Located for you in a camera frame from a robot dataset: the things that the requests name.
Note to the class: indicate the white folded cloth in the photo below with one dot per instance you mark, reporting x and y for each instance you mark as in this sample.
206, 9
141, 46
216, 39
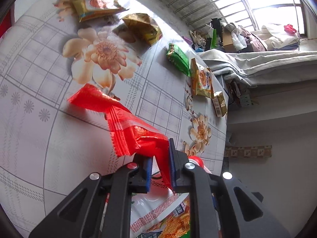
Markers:
279, 37

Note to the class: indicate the green object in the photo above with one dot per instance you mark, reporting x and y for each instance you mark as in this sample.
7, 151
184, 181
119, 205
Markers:
213, 39

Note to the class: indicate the orange yellow snack packet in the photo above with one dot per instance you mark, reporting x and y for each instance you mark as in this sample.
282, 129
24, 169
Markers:
201, 80

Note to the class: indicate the cardboard box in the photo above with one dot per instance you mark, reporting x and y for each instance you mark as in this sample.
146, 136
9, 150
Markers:
227, 41

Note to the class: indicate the small gold box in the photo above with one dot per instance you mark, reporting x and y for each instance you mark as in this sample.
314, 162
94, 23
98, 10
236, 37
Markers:
220, 104

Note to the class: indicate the red cloth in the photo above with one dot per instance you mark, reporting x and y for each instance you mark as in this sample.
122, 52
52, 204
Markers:
290, 28

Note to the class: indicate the metal window railing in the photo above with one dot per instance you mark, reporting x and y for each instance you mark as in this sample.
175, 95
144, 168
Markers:
188, 2

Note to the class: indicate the patterned long box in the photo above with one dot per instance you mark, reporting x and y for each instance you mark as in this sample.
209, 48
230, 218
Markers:
247, 151

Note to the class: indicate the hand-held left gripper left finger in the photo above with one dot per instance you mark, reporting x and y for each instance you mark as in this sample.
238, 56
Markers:
148, 176

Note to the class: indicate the dark red clutter pile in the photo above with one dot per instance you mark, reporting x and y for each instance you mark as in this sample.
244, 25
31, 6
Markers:
232, 88

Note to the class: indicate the grey curtain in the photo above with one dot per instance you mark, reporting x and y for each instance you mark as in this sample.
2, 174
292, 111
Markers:
260, 64

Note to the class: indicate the pair of shoes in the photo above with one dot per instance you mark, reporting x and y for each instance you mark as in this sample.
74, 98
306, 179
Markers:
197, 37

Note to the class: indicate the floral tablecloth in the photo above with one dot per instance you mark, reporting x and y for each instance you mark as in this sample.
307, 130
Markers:
49, 79

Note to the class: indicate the crumpled gold packet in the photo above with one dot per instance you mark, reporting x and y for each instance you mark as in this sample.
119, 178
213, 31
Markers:
143, 27

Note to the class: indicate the red round object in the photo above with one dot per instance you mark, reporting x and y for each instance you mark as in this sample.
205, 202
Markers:
198, 160

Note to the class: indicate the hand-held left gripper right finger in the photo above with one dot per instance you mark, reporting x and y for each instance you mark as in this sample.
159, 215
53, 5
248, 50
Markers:
171, 163

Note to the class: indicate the gold snack packet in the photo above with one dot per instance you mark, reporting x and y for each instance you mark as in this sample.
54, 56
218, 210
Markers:
99, 3

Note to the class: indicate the small green packet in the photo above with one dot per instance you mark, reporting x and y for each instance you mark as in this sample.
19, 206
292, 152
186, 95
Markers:
177, 57

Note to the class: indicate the black object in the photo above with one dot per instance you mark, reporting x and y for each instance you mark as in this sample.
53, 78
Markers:
215, 24

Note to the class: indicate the red plastic wrapper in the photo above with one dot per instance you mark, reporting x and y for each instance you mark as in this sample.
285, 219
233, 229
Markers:
118, 119

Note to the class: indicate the pile of clothes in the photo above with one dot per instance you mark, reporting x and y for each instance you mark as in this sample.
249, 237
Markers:
237, 31

